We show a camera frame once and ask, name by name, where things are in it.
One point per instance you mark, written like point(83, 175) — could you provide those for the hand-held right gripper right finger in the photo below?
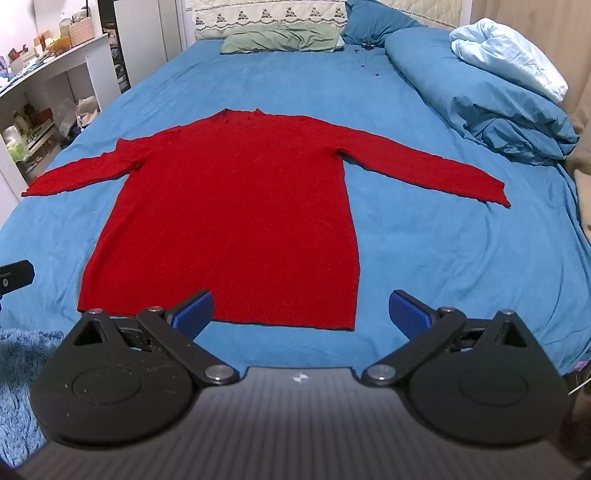
point(406, 314)

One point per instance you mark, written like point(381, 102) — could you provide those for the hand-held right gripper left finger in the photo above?
point(195, 310)

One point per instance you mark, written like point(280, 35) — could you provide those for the red knit sweater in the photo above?
point(231, 207)

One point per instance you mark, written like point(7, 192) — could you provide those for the bed with blue sheet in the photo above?
point(438, 258)

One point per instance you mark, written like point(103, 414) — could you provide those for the fluffy blue rug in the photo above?
point(23, 369)

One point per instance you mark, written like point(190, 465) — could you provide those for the green packet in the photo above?
point(14, 151)

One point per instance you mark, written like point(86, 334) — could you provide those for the white bag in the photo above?
point(87, 113)

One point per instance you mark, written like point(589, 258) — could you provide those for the blue duvet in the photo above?
point(480, 101)

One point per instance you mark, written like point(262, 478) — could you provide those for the white desk with shelves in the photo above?
point(69, 57)

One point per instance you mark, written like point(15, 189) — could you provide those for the wicker basket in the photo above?
point(82, 31)

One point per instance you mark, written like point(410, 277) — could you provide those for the grey and white wardrobe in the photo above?
point(147, 32)

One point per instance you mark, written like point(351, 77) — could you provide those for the light blue blanket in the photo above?
point(508, 53)

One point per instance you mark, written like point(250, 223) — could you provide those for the green pillow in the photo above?
point(281, 38)

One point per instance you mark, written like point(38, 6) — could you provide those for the blue pillow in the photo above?
point(374, 21)

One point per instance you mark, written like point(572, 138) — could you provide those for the cream quilted headboard cover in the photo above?
point(277, 11)

